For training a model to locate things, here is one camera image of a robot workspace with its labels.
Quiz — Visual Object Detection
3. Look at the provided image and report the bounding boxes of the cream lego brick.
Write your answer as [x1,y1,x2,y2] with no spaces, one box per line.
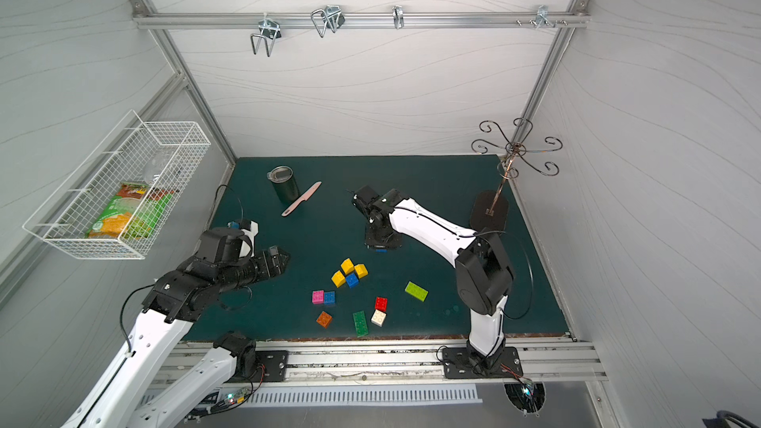
[371,309,386,327]

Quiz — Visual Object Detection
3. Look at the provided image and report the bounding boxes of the green snack bag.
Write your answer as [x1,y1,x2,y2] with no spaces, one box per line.
[85,182,176,239]

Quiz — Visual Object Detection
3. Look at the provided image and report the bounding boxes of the white wire basket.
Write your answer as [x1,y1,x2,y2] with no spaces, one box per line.
[23,111,210,261]

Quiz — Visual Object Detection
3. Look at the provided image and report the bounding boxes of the yellow lego brick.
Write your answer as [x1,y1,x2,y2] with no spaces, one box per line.
[341,259,355,275]
[331,271,346,287]
[354,264,369,279]

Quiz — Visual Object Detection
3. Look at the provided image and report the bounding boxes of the pink plastic knife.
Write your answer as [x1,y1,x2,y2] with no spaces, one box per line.
[281,182,322,217]

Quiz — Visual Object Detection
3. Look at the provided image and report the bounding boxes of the dark green metal tumbler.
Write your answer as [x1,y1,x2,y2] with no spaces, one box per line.
[267,166,300,205]

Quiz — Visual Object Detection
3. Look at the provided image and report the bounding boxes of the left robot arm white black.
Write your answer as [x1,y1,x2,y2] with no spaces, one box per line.
[65,247,289,427]

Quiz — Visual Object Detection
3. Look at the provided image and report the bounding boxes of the blue lego brick centre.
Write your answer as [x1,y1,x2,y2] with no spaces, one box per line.
[346,273,359,287]

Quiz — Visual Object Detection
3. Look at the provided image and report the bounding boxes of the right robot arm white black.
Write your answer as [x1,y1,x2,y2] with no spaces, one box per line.
[352,185,514,378]

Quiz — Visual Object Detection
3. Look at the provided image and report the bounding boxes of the red lego brick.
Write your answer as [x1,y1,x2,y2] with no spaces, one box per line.
[375,297,388,313]

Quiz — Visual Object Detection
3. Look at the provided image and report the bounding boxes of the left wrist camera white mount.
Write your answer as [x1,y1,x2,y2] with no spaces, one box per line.
[238,219,259,258]

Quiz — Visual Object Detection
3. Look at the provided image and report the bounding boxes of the metal hook clip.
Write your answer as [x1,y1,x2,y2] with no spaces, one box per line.
[392,5,404,30]
[515,5,567,29]
[310,5,346,38]
[250,18,283,57]

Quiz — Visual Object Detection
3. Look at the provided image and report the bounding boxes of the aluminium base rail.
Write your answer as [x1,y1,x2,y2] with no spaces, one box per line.
[257,337,608,386]

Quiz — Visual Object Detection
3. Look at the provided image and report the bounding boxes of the dark green long lego brick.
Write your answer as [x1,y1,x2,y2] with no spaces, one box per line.
[352,311,369,338]

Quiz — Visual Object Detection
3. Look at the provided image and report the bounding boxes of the lime green long lego brick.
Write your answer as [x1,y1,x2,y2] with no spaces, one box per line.
[404,281,429,302]

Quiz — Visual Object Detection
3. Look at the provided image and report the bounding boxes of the orange lego brick front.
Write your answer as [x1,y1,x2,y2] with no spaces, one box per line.
[316,311,333,328]

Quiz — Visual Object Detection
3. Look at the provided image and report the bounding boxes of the aluminium crossbar rail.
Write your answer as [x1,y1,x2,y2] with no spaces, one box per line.
[133,9,591,31]

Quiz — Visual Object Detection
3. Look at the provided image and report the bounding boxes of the black metal jewelry stand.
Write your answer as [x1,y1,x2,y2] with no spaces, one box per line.
[469,117,564,232]

